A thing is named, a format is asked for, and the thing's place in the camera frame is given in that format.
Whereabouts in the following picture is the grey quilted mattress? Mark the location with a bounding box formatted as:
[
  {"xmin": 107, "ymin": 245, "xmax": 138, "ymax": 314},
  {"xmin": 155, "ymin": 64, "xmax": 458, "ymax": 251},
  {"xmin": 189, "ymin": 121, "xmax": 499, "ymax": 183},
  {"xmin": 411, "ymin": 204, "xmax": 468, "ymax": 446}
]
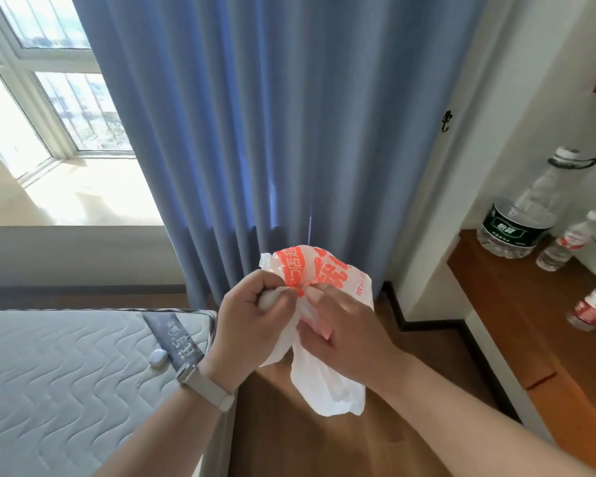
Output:
[{"xmin": 0, "ymin": 309, "xmax": 218, "ymax": 477}]

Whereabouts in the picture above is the person's left forearm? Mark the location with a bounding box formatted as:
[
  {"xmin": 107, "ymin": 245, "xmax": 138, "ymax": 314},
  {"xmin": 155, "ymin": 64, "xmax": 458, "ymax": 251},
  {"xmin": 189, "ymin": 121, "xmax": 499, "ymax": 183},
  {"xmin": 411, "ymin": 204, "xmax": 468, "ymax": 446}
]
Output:
[{"xmin": 93, "ymin": 381, "xmax": 236, "ymax": 477}]

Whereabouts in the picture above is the blue curtain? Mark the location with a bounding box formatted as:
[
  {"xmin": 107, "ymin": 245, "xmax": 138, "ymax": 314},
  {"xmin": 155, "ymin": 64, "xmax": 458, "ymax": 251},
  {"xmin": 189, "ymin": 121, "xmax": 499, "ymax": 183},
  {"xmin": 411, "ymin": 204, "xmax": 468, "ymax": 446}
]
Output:
[{"xmin": 70, "ymin": 0, "xmax": 490, "ymax": 309}]

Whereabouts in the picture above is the white framed window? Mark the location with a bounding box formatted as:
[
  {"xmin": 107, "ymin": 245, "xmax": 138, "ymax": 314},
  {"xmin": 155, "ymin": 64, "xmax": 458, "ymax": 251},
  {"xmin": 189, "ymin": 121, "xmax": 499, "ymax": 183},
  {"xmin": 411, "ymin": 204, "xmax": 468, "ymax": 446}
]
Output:
[{"xmin": 0, "ymin": 0, "xmax": 136, "ymax": 186}]

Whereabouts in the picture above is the white and orange plastic bag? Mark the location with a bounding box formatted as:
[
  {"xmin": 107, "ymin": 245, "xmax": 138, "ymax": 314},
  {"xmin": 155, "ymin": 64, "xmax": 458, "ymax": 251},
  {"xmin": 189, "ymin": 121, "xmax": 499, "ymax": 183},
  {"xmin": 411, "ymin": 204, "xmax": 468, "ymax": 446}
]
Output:
[{"xmin": 256, "ymin": 245, "xmax": 375, "ymax": 418}]

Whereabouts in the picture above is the dark blue mattress label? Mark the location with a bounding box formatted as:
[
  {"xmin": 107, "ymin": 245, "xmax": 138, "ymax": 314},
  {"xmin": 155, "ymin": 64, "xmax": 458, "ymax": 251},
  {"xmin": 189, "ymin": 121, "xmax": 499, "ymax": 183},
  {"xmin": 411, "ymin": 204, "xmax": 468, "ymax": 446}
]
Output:
[{"xmin": 143, "ymin": 313, "xmax": 206, "ymax": 372}]

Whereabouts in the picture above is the brown wooden desk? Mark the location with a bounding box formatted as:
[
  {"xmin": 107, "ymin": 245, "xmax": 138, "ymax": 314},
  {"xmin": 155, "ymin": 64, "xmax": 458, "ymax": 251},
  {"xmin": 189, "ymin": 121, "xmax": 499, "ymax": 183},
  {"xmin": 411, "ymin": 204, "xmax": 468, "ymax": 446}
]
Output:
[{"xmin": 446, "ymin": 229, "xmax": 596, "ymax": 477}]

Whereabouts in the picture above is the person's left hand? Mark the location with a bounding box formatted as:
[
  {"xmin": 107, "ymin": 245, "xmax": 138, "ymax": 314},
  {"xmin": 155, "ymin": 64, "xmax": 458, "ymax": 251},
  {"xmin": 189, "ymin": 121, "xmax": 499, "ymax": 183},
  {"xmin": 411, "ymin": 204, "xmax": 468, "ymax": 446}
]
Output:
[{"xmin": 199, "ymin": 269, "xmax": 299, "ymax": 393}]

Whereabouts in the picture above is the beige wristwatch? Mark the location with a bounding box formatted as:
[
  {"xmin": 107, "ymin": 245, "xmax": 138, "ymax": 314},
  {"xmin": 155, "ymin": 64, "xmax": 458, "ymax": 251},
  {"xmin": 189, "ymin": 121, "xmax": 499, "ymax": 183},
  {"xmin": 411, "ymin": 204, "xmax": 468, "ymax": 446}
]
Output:
[{"xmin": 176, "ymin": 362, "xmax": 236, "ymax": 413}]

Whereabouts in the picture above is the large clear water bottle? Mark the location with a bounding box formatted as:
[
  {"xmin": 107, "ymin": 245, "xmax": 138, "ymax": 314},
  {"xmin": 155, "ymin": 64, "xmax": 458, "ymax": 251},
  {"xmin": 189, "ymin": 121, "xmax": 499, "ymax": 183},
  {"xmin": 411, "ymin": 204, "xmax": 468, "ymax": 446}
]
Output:
[{"xmin": 477, "ymin": 147, "xmax": 596, "ymax": 259}]

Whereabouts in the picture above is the small red label water bottle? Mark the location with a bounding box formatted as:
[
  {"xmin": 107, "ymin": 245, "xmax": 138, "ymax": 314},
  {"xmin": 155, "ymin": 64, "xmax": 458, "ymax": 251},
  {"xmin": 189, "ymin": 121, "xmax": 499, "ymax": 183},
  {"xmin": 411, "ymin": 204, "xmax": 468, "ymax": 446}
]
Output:
[
  {"xmin": 565, "ymin": 279, "xmax": 596, "ymax": 333},
  {"xmin": 535, "ymin": 210, "xmax": 596, "ymax": 273}
]

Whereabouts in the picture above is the person's right forearm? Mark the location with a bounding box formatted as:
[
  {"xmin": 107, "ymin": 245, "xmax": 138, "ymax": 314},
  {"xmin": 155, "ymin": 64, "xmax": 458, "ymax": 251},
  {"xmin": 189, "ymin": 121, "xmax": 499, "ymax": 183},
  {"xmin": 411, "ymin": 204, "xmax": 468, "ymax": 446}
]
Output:
[{"xmin": 377, "ymin": 353, "xmax": 596, "ymax": 477}]

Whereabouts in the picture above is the person's right hand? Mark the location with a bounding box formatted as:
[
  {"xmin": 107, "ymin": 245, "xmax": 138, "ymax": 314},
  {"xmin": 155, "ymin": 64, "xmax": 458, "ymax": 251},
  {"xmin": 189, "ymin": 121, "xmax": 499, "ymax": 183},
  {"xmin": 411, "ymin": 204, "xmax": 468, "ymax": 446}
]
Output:
[{"xmin": 296, "ymin": 284, "xmax": 403, "ymax": 393}]

